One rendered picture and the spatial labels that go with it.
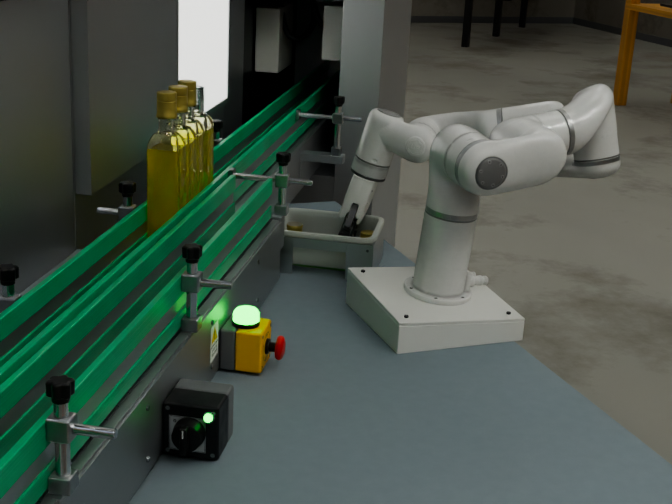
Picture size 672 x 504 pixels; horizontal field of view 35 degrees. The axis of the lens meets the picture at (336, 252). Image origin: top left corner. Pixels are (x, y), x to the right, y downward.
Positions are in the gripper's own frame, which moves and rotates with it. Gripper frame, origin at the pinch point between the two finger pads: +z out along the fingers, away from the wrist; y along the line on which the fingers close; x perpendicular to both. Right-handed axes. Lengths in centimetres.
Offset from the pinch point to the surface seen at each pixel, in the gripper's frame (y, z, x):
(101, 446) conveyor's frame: 108, -4, -11
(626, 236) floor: -295, 55, 104
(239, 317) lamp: 58, -2, -8
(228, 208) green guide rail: 20.7, -4.9, -21.8
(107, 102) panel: 36, -21, -45
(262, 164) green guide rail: -15.3, -4.3, -24.3
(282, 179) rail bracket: 14.1, -12.1, -14.4
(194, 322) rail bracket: 74, -6, -11
